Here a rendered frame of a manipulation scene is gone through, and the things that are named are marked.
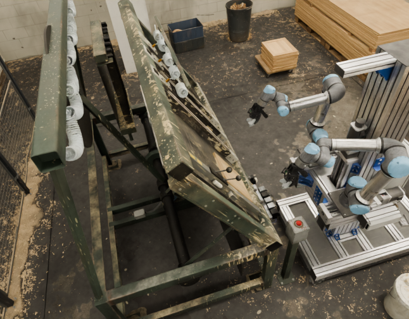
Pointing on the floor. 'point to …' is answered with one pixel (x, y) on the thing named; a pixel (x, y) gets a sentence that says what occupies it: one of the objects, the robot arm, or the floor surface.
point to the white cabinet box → (125, 30)
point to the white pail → (402, 297)
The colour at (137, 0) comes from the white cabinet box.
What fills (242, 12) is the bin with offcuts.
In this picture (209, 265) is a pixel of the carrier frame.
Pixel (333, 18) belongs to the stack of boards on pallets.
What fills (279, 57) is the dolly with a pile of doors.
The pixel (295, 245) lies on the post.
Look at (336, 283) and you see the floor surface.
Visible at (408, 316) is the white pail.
